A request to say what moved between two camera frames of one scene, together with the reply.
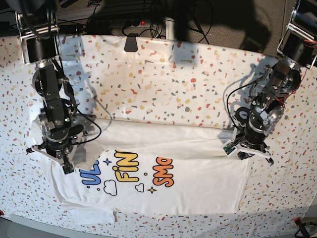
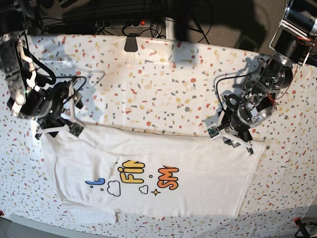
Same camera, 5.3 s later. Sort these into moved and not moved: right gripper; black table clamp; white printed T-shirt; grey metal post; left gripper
Moved: right gripper; white printed T-shirt; left gripper
Not moved: grey metal post; black table clamp
